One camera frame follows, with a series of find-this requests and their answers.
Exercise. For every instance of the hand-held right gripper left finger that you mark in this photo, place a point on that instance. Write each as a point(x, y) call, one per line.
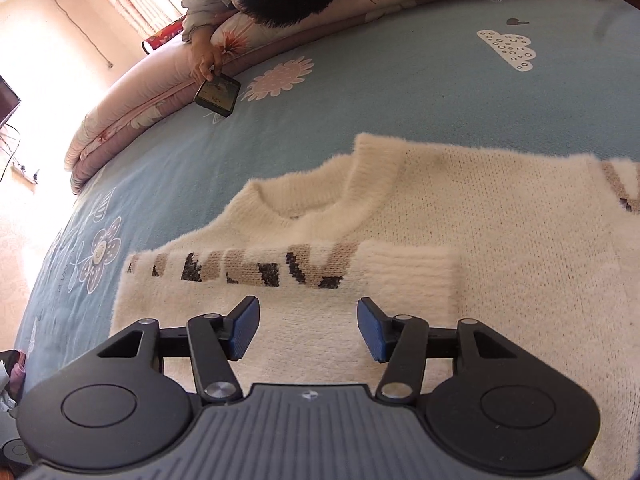
point(245, 327)

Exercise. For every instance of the white fuzzy knit sweater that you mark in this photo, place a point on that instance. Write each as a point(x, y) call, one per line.
point(450, 210)

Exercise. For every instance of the white power strip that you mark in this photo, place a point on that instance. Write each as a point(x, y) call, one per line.
point(25, 172)

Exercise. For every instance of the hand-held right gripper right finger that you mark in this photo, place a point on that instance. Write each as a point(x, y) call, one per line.
point(375, 327)

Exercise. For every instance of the black smartphone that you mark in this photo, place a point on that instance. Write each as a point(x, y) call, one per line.
point(217, 95)

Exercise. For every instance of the black television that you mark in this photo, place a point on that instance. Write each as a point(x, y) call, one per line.
point(7, 100)

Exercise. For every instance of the red cylindrical tube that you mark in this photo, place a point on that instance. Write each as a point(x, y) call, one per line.
point(162, 35)

